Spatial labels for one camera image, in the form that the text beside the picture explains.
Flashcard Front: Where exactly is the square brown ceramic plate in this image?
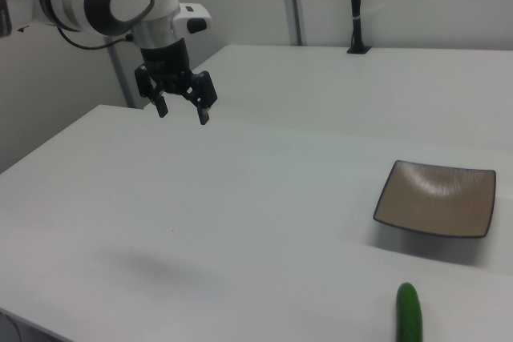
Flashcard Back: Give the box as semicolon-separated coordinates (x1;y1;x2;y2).
372;159;498;240

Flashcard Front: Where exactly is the green cucumber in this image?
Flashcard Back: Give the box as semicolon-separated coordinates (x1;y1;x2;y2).
395;281;424;342

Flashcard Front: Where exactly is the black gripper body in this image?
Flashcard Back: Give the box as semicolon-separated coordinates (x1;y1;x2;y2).
139;38;193;96

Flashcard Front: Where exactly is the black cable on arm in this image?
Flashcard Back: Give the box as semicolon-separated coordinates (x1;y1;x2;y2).
57;26;135;51

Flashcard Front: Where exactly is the thin grey cable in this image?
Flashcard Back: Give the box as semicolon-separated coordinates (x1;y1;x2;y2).
0;311;24;342

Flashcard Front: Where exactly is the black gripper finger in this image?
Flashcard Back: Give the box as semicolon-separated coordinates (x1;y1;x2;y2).
182;70;220;126
134;64;170;119

